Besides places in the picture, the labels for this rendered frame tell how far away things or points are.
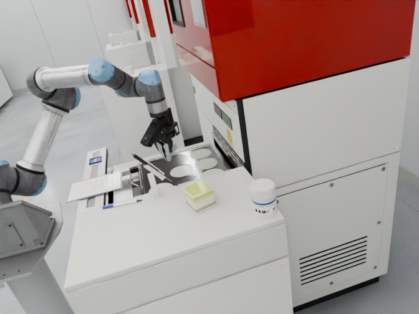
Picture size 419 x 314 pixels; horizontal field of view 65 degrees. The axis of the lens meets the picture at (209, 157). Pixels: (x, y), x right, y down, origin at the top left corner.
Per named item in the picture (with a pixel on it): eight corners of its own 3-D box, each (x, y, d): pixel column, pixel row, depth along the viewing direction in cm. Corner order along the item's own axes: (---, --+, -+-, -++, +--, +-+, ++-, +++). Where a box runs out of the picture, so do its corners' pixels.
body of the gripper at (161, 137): (181, 135, 132) (174, 106, 127) (167, 144, 126) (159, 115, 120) (166, 133, 136) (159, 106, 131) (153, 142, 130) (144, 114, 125)
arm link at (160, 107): (156, 104, 118) (140, 103, 123) (159, 116, 120) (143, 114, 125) (169, 97, 124) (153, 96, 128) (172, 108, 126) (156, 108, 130)
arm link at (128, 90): (108, 70, 122) (131, 68, 117) (128, 81, 132) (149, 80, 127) (104, 90, 121) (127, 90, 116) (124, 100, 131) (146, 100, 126)
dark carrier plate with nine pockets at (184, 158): (210, 146, 160) (209, 144, 160) (232, 179, 130) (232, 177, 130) (140, 164, 155) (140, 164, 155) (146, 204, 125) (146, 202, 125)
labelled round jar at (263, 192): (271, 201, 101) (268, 176, 97) (281, 214, 95) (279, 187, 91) (249, 208, 100) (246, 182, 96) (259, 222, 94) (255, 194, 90)
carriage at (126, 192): (131, 176, 156) (130, 171, 154) (136, 221, 124) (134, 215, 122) (115, 180, 154) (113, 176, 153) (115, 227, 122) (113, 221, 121)
